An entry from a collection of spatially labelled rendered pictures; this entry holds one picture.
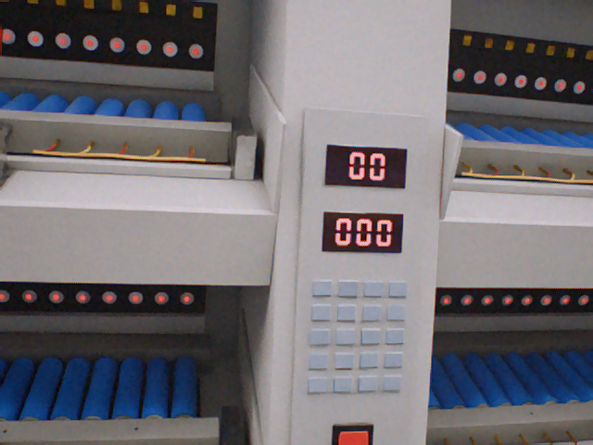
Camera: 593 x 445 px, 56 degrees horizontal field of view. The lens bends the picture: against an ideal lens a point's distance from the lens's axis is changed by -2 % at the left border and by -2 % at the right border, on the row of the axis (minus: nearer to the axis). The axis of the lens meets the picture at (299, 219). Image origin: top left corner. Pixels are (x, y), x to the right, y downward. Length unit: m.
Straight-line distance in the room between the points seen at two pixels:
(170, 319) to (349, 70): 0.26
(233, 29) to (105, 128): 0.19
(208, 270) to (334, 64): 0.13
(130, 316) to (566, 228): 0.33
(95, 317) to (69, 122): 0.18
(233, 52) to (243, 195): 0.21
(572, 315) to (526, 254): 0.24
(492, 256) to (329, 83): 0.14
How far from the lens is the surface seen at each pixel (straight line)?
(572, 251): 0.39
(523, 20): 0.61
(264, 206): 0.31
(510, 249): 0.36
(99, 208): 0.30
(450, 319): 0.53
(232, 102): 0.51
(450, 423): 0.44
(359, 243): 0.31
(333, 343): 0.32
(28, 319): 0.49
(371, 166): 0.31
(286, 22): 0.32
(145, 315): 0.48
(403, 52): 0.33
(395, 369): 0.33
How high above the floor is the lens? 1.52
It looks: 3 degrees down
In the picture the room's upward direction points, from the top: 3 degrees clockwise
